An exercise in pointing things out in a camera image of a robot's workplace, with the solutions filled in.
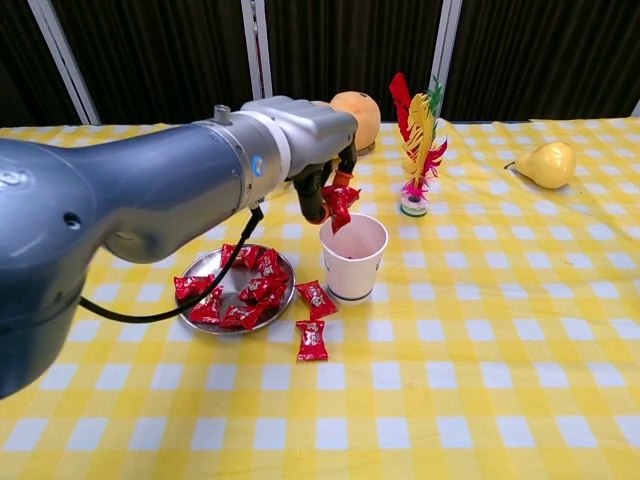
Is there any orange plush animal toy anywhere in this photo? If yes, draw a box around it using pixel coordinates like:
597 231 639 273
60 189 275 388
312 90 382 156

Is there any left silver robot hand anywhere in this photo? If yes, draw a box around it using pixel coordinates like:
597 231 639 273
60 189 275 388
273 95 361 226

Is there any yellow white checked tablecloth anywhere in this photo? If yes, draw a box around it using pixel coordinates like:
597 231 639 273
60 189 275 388
0 118 640 480

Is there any round steel plate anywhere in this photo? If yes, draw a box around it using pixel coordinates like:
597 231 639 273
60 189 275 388
177 244 297 336

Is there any red candy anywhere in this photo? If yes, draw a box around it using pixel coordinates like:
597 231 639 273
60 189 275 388
188 287 225 326
294 280 339 322
257 287 289 319
237 277 281 304
220 243 261 271
321 184 362 235
295 319 330 362
173 273 216 301
256 248 290 281
219 304 264 331

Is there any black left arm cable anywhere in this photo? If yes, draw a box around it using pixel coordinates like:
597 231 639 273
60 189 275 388
79 204 265 324

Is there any black pleated curtain panel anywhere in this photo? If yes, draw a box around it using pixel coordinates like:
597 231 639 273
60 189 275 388
47 0 257 126
444 0 640 122
259 0 444 124
0 0 84 129

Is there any white paper cup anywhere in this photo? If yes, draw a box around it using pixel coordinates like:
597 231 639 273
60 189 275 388
319 212 390 305

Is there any yellow pear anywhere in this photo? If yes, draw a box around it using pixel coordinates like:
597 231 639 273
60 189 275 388
503 141 577 190

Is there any colourful feather shuttlecock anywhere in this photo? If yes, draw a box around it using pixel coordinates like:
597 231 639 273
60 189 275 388
389 72 449 218

